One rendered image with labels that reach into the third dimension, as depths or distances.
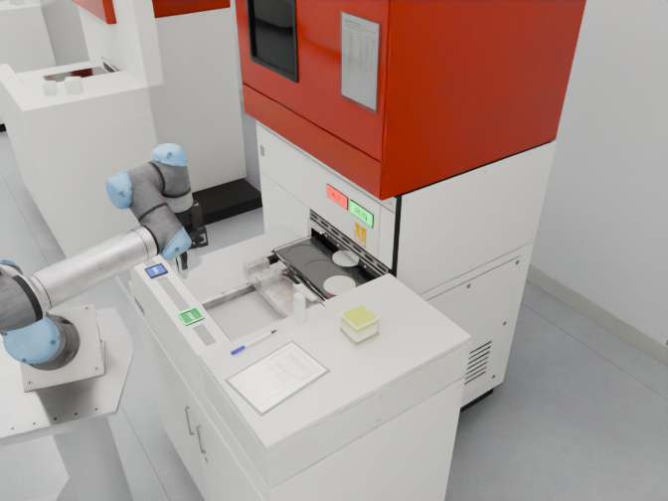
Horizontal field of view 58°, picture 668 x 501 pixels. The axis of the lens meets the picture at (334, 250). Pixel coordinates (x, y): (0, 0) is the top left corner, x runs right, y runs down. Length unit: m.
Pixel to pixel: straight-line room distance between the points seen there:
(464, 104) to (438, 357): 0.69
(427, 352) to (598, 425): 1.42
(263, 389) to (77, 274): 0.50
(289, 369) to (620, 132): 1.99
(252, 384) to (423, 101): 0.84
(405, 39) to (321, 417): 0.91
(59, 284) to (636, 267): 2.55
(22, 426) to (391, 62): 1.29
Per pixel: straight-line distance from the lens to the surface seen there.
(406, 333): 1.62
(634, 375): 3.17
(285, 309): 1.82
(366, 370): 1.51
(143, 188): 1.38
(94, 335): 1.82
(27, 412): 1.79
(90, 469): 2.09
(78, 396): 1.78
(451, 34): 1.63
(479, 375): 2.62
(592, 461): 2.74
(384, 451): 1.69
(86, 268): 1.28
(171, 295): 1.80
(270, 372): 1.51
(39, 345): 1.61
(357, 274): 1.92
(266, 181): 2.37
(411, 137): 1.64
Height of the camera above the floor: 2.03
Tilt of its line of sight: 34 degrees down
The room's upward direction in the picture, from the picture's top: straight up
